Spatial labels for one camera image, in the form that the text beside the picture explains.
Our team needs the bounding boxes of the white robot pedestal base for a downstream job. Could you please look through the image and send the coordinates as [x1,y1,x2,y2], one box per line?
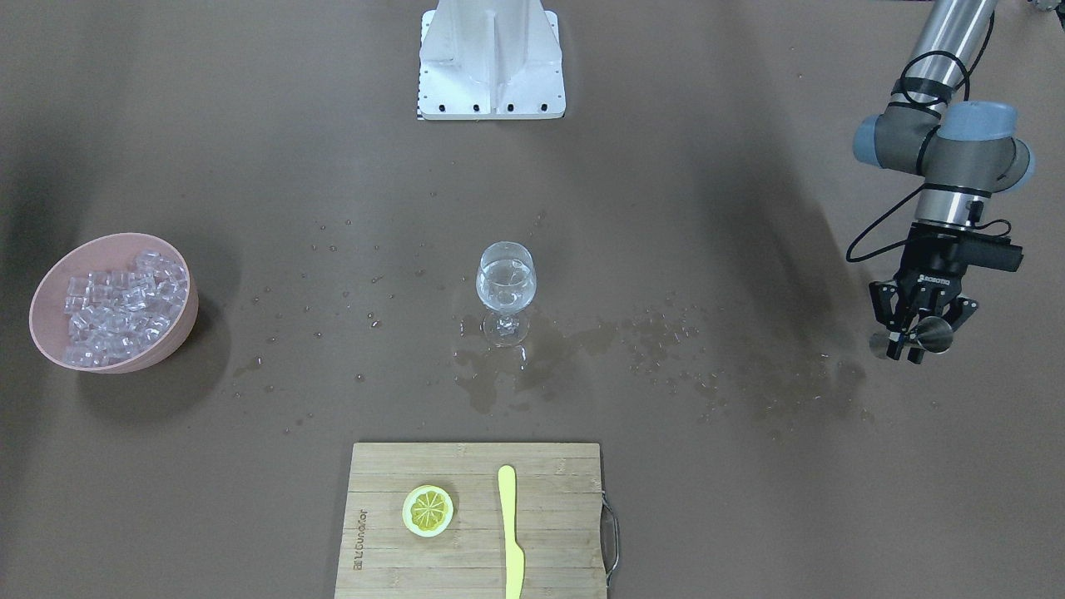
[416,1,567,122]

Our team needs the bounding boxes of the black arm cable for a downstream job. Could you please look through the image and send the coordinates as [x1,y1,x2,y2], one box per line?
[845,9,1013,265]

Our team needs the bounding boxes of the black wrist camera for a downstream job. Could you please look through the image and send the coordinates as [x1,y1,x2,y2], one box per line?
[954,234,1025,272]

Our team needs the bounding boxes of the yellow lemon slice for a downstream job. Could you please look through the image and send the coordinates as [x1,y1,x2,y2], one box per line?
[402,485,455,538]

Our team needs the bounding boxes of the pink bowl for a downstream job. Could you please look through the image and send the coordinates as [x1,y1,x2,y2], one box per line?
[29,232,199,374]

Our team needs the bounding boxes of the bamboo cutting board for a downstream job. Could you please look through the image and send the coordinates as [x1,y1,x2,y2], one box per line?
[332,441,617,598]

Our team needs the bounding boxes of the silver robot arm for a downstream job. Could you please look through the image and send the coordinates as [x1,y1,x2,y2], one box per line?
[853,1,1036,365]

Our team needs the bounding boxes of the yellow plastic knife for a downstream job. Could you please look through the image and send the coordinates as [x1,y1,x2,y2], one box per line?
[498,465,526,598]

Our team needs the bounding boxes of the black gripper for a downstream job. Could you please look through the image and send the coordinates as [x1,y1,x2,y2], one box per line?
[868,224,978,365]

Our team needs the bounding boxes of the clear wine glass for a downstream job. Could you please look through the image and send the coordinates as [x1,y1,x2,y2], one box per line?
[476,241,537,346]

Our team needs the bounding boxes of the clear ice cubes pile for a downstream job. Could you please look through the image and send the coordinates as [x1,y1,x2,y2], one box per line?
[63,250,191,369]

